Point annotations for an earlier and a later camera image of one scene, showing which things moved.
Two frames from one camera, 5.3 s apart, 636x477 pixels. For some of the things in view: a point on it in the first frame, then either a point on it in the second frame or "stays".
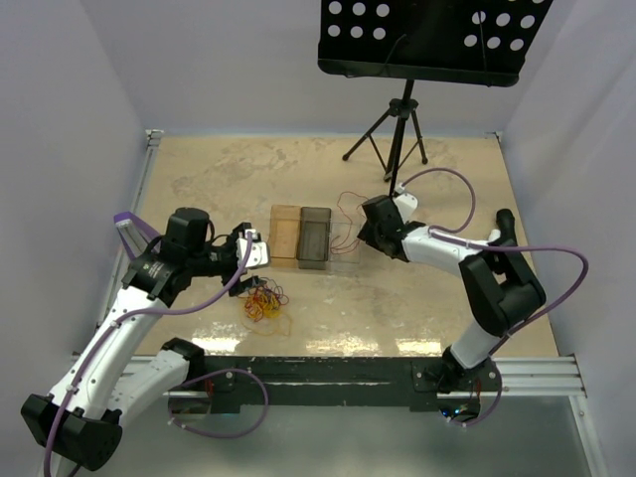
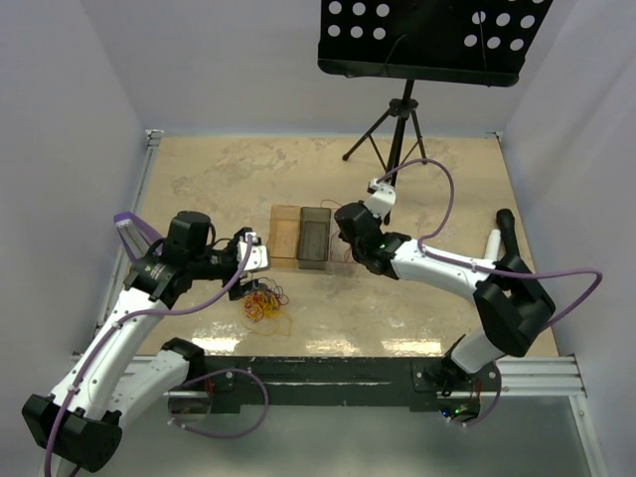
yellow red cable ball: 264,301 stays
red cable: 347,192 to 335,233
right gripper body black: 372,237 to 377,220
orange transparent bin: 284,236 stays
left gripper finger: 244,285 stays
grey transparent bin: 313,238 stays
